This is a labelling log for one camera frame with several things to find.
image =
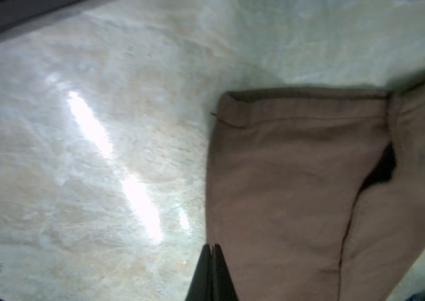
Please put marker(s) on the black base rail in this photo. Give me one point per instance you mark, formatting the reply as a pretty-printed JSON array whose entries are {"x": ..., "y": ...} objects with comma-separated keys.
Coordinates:
[{"x": 18, "y": 18}]

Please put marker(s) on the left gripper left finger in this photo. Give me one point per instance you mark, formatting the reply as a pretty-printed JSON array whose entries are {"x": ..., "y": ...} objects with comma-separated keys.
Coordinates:
[{"x": 200, "y": 287}]

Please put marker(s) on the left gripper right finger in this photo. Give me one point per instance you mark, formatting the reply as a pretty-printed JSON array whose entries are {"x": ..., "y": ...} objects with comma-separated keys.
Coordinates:
[{"x": 222, "y": 284}]

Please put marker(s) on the brown trousers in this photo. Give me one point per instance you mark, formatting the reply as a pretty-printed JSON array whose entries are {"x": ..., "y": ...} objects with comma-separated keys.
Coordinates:
[{"x": 318, "y": 194}]

